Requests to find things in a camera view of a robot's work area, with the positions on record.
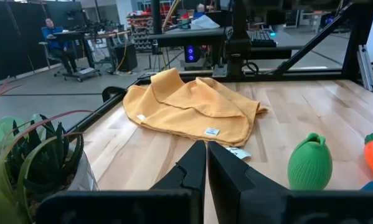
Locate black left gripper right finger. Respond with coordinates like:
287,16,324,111
207,141,290,224

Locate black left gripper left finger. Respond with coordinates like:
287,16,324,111
150,139,207,224

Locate dark green ribbed toy vegetable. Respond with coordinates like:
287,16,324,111
287,133,333,191

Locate small white tag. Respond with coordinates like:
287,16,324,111
225,147,252,161

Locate orange waffle cloth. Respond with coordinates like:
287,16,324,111
123,67,269,148

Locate grey desk top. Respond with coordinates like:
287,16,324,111
147,26,234,48

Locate grey keyboard shelf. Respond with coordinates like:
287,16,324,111
247,30,304,60

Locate backlit keyboard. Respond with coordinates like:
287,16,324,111
247,29,277,48

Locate white crumpled bag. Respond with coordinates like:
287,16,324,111
191,14,221,30

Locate office chair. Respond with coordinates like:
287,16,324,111
38,26,102,82

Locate shelf with red bins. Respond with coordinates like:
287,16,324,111
126,12,153,52

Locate succulent in white patterned pot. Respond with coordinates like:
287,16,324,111
0,77,100,224

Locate black pole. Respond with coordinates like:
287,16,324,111
151,0,163,35

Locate wooden top workbench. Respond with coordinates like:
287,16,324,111
54,29,133,74

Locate person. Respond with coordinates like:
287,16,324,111
44,17,78,75

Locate black partition panels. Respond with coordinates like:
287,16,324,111
0,0,86,82

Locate computer with blue ring lights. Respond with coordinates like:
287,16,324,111
184,45,202,63

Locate black aluminium table frame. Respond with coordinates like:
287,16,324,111
66,0,373,133

